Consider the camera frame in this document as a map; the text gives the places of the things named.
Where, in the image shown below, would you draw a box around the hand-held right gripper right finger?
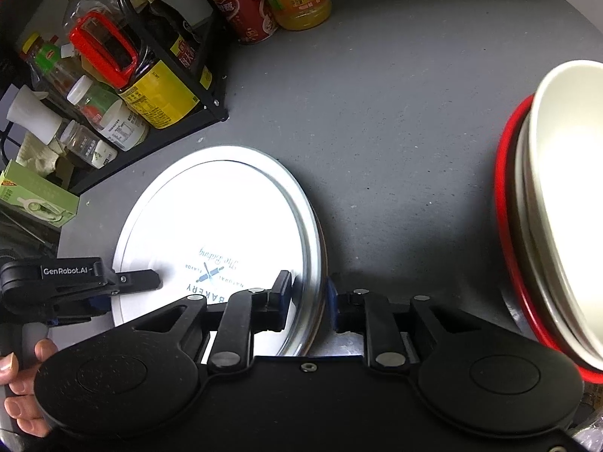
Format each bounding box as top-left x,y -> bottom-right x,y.
325,278 -> 472,369

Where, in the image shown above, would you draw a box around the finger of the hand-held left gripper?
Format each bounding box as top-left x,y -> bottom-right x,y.
44,292 -> 114,327
107,269 -> 163,293

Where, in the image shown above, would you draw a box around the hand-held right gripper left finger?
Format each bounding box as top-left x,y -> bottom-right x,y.
132,270 -> 295,371

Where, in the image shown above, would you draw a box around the white plate rolling pin print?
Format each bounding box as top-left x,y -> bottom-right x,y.
112,146 -> 328,357

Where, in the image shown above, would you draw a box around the red bowl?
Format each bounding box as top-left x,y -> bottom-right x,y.
494,94 -> 603,385

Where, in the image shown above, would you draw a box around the cream speckled bowl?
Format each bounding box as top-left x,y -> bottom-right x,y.
528,60 -> 603,369

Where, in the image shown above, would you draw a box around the person's left hand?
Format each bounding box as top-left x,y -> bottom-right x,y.
0,339 -> 60,440

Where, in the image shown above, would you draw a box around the green cardboard box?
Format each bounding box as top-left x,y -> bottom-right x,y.
0,159 -> 81,229

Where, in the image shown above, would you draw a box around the small clear spice jar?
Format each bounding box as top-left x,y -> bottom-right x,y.
55,120 -> 118,170

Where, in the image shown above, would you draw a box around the white cap seasoning jar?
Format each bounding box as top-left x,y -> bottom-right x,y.
66,76 -> 150,152

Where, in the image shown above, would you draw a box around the dark sauce bottle yellow label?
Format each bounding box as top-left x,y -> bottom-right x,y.
68,12 -> 201,131

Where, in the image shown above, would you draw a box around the green label bottle yellow cap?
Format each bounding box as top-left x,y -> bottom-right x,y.
21,33 -> 95,104

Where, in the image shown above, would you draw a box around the dark bottle red label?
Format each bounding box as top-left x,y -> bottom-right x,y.
141,0 -> 204,72

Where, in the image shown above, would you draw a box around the red drink can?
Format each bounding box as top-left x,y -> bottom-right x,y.
211,0 -> 280,46

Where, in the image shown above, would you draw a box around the black wire rack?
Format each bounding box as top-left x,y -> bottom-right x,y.
0,0 -> 230,196

